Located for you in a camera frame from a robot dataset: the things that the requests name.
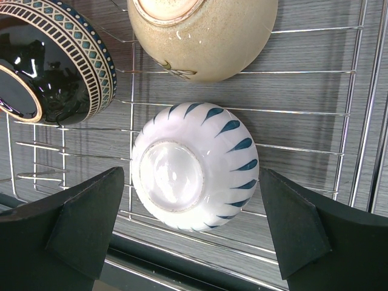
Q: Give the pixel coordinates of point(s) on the black patterned ceramic bowl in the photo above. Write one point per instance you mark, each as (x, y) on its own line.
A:
(55, 68)

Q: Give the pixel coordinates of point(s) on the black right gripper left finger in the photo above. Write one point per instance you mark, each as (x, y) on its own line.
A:
(60, 242)

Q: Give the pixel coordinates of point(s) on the chrome wire dish rack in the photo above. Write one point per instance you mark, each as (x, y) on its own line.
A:
(312, 100)

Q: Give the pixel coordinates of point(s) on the beige floral ceramic bowl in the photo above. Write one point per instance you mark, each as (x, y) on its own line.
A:
(203, 41)

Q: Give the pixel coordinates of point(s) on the clear plastic drip tray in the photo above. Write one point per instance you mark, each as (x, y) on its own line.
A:
(237, 256)

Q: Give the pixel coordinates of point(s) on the white blue-petal bowl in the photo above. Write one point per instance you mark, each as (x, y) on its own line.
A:
(194, 166)

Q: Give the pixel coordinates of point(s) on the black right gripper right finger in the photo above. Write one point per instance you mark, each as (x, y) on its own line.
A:
(322, 244)

